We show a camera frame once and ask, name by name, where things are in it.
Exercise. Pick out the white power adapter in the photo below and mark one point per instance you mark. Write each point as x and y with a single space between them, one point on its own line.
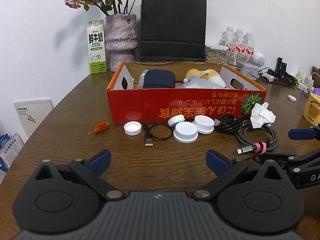
268 77

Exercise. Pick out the small flat white lid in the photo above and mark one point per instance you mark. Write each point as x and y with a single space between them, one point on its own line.
291 98

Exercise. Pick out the blue and white carton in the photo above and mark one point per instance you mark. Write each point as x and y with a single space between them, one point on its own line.
11 152

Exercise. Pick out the small spray bottle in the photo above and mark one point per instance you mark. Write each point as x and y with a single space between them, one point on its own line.
299 76

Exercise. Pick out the white green milk carton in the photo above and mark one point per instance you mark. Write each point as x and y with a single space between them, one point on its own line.
97 50

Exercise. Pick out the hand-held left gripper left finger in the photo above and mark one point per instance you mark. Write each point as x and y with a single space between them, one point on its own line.
100 162

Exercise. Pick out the wooden desktop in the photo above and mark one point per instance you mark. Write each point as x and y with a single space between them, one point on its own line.
62 110

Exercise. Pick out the yellow and white plush toy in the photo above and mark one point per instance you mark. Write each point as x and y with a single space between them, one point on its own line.
212 74

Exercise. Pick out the red cardboard box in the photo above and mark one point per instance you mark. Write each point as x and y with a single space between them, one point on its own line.
150 107

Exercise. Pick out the yellow bear mug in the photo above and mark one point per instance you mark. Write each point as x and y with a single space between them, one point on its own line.
312 110

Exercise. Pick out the purple ceramic vase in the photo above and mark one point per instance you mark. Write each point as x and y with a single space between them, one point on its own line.
121 37

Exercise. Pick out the navy blue pouch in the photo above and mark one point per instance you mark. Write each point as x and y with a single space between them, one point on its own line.
160 78

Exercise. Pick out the orange candy wrapper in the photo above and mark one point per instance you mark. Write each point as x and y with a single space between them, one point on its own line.
101 127

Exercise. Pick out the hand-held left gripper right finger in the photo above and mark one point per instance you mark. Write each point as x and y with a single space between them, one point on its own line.
217 162

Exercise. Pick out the white tissue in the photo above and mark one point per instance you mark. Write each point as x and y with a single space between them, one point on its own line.
262 115

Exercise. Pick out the large ridged white cap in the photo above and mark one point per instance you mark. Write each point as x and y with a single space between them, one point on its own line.
185 133

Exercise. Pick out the purple plastic item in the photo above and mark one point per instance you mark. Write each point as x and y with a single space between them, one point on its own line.
317 90

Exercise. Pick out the black charging dock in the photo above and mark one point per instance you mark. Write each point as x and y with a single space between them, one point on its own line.
280 66

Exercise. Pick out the white round speaker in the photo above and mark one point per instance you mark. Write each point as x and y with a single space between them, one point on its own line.
259 58

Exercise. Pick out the water bottle with red label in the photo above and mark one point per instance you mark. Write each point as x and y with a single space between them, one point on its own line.
227 41
249 45
238 42

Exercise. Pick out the clear glass cup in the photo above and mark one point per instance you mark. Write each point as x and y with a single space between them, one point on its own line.
236 60

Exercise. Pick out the small ridged white cap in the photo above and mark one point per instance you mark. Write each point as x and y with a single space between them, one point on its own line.
175 120

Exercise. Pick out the black paper bag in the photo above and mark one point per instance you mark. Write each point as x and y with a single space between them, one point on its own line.
172 27

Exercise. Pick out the clear container of seeds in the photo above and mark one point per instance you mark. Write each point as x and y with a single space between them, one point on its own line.
216 55

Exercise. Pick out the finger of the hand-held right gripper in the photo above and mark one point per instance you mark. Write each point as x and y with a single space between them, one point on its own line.
301 133
295 160

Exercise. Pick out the medium ridged white cap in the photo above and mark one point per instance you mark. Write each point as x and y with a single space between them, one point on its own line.
203 124

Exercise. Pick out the lavender tin box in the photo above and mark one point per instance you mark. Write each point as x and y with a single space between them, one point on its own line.
251 71

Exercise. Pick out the white jar lid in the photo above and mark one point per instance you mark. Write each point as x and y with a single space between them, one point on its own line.
132 128

